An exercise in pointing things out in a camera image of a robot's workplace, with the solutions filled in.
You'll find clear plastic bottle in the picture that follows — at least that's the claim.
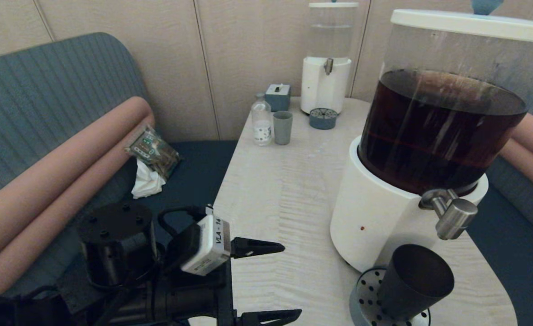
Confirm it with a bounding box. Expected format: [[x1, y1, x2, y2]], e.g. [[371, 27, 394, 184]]
[[251, 93, 273, 146]]

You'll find small grey drip tray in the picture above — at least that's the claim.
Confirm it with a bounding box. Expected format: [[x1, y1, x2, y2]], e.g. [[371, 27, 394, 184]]
[[309, 108, 338, 130]]

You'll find grey plastic cup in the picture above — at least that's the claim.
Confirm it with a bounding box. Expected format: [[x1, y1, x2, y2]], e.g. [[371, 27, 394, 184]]
[[273, 110, 294, 145]]

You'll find small clear water dispenser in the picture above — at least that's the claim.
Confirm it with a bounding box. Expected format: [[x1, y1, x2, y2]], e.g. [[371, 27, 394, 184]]
[[300, 0, 359, 115]]

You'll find large dark tea dispenser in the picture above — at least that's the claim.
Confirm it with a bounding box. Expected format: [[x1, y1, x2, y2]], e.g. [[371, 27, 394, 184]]
[[330, 0, 533, 274]]

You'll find grey tissue box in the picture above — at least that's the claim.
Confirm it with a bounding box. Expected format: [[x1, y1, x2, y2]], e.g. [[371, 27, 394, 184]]
[[265, 83, 291, 112]]

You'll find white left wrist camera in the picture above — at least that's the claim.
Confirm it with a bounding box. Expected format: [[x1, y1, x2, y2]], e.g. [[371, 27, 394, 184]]
[[181, 215, 233, 277]]

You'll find large grey perforated drip tray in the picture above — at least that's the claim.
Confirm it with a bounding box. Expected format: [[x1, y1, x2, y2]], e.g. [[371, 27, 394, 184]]
[[349, 267, 431, 326]]

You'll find large silver dispenser tap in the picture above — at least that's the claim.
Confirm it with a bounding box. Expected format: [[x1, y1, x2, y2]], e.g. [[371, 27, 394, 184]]
[[419, 189, 479, 240]]

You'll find white crumpled tissue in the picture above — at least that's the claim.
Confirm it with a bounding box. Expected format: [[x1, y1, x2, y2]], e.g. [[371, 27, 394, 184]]
[[131, 158, 167, 199]]

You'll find green snack packet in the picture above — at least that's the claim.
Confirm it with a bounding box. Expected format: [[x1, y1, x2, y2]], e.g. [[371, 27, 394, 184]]
[[125, 126, 182, 180]]

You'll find black left wrist camera cable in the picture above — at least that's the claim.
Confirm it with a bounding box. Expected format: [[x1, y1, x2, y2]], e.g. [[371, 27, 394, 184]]
[[158, 206, 214, 237]]

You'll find black plastic cup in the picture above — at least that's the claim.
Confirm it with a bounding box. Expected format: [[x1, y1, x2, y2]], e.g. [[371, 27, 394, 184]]
[[376, 244, 455, 321]]

